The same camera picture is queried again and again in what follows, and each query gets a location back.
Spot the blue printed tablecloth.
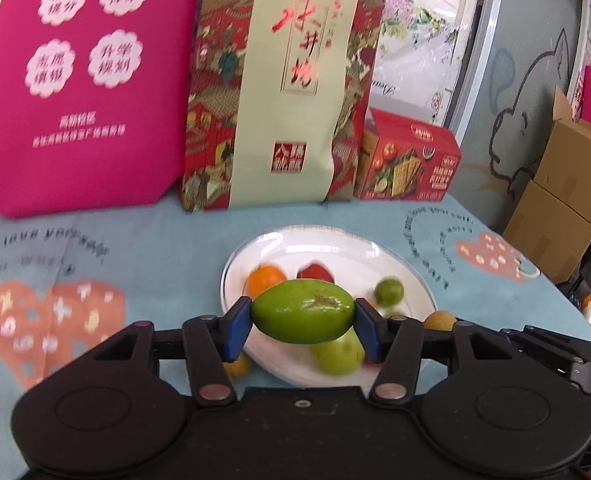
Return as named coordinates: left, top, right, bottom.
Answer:
left=0, top=192, right=591, bottom=480

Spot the pink fabric tote bag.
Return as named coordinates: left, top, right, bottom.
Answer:
left=0, top=0, right=206, bottom=219

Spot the red apple with stem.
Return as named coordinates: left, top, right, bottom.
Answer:
left=296, top=262, right=335, bottom=283

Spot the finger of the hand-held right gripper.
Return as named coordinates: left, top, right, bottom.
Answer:
left=499, top=326, right=591, bottom=367

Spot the oval green fruit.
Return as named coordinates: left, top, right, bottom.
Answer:
left=252, top=280, right=357, bottom=345

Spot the red cracker box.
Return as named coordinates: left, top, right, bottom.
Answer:
left=354, top=107, right=463, bottom=202

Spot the brown longan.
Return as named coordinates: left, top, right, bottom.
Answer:
left=424, top=310, right=457, bottom=332
left=224, top=352, right=251, bottom=380

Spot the white round plate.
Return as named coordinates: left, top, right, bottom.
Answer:
left=220, top=225, right=439, bottom=386

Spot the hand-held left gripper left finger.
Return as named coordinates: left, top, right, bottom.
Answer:
left=76, top=297, right=253, bottom=407

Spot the brown cardboard box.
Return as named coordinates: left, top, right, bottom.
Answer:
left=533, top=85, right=591, bottom=223
left=503, top=180, right=591, bottom=283

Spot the red and green gift bag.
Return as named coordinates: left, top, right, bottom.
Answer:
left=180, top=0, right=387, bottom=212

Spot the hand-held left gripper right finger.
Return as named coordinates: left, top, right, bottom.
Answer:
left=354, top=298, right=531, bottom=407

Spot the large green pear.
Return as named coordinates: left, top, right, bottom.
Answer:
left=310, top=332, right=366, bottom=376

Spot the floral printed sheet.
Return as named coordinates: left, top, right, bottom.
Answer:
left=370, top=0, right=482, bottom=127

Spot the white door frame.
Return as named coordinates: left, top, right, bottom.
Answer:
left=448, top=0, right=507, bottom=136

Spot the large orange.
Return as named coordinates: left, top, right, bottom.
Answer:
left=246, top=265, right=286, bottom=297

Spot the small round green fruit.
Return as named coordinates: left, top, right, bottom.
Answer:
left=374, top=277, right=406, bottom=307

